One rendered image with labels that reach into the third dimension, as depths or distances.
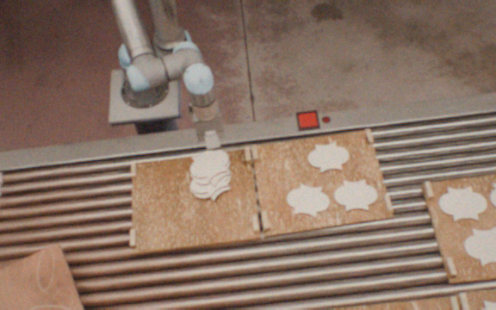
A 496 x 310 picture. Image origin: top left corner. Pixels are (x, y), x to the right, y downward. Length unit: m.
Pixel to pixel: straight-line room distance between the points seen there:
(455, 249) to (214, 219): 0.75
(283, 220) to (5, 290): 0.86
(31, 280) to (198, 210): 0.55
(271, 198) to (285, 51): 1.83
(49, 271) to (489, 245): 1.31
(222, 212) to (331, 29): 2.06
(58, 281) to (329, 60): 2.27
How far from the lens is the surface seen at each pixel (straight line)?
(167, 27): 2.28
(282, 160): 2.20
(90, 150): 2.38
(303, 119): 2.31
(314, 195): 2.11
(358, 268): 2.02
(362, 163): 2.19
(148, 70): 1.86
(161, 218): 2.13
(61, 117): 3.78
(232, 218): 2.09
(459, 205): 2.14
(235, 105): 3.58
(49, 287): 2.00
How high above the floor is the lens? 2.74
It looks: 54 degrees down
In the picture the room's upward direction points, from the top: 9 degrees counter-clockwise
